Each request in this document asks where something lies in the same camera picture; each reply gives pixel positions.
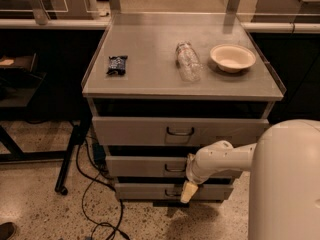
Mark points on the white paper bowl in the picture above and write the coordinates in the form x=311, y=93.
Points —
x=232, y=58

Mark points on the black metal table frame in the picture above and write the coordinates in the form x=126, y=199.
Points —
x=28, y=95

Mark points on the grey top drawer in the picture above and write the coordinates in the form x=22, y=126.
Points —
x=162, y=131

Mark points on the grey drawer cabinet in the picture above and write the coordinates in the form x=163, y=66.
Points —
x=152, y=85

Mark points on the white horizontal rail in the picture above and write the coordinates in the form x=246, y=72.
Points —
x=299, y=28

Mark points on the grey drawer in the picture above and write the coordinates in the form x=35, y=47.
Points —
x=157, y=167
x=144, y=191
x=162, y=131

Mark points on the clear plastic bottle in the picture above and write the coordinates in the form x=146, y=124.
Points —
x=189, y=64

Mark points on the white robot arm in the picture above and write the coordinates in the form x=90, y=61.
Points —
x=284, y=189

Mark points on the dark snack bar wrapper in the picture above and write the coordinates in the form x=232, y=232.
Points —
x=117, y=65

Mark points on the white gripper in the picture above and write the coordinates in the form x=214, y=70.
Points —
x=192, y=170

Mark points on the dark shoe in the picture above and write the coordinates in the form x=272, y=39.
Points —
x=7, y=230

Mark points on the grey bottom drawer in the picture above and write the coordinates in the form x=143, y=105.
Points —
x=144, y=191

